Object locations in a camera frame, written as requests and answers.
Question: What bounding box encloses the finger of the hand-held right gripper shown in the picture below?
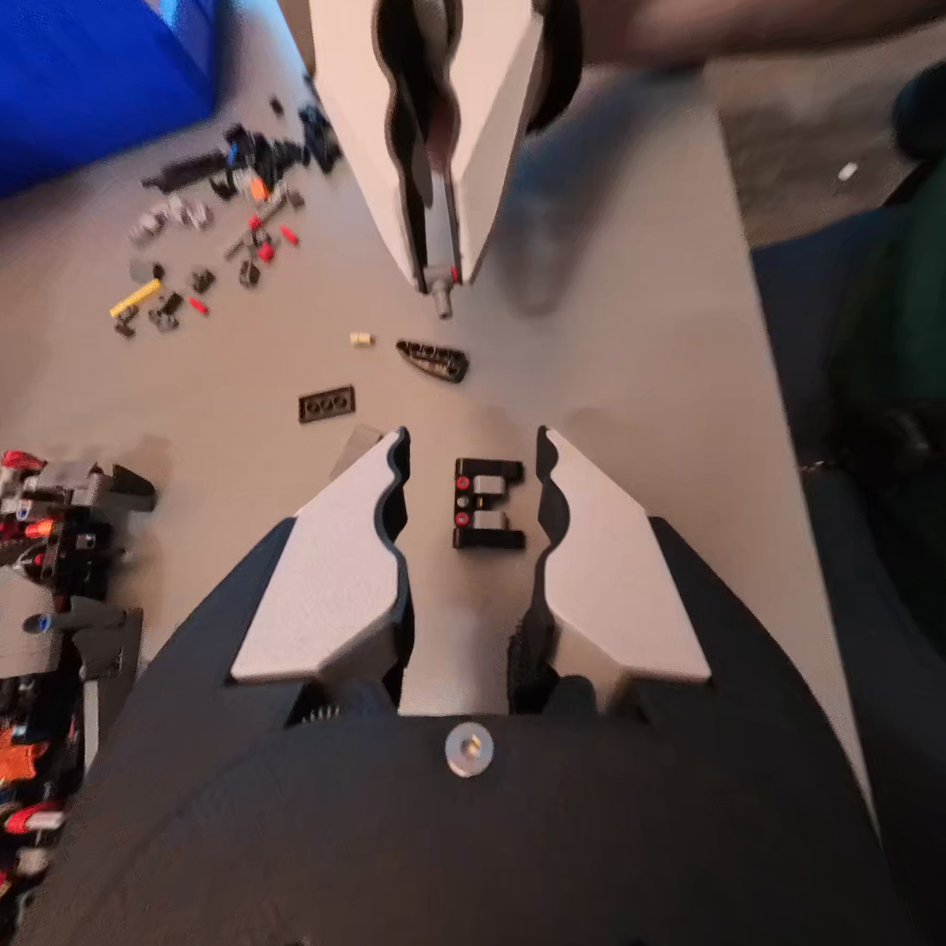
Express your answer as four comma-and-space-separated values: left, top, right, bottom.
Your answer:
309, 0, 431, 295
414, 0, 548, 285

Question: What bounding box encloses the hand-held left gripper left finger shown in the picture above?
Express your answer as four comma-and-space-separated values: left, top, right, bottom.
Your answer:
229, 426, 413, 684

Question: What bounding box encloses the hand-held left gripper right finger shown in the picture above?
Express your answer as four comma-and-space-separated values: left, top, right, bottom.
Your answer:
535, 425, 713, 688

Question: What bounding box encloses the grey lego axle connector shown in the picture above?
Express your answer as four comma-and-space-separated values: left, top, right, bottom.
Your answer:
423, 169, 465, 320

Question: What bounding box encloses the black lego frame assembly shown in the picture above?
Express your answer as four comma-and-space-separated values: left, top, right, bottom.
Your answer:
452, 457, 527, 551

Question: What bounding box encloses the person's right forearm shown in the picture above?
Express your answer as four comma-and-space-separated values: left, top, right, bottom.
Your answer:
580, 0, 946, 71

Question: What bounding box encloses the pile of loose lego pieces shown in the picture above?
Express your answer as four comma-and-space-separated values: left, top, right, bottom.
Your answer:
109, 95, 342, 339

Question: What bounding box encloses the grey flat lego tile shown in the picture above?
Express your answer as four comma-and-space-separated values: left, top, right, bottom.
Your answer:
330, 423, 385, 477

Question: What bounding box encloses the black three-hole lego plate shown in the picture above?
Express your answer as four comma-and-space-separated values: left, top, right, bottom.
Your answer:
298, 384, 357, 425

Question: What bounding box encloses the black curved lego beam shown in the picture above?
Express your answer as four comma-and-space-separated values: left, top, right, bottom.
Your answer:
395, 338, 471, 385

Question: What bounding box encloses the partly built lego car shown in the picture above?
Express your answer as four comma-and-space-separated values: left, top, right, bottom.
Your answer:
0, 449, 158, 910

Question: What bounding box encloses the blue storage bin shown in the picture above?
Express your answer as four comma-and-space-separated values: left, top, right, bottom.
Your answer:
0, 0, 223, 199

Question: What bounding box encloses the black office chair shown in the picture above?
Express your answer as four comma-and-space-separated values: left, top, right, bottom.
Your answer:
890, 63, 946, 167

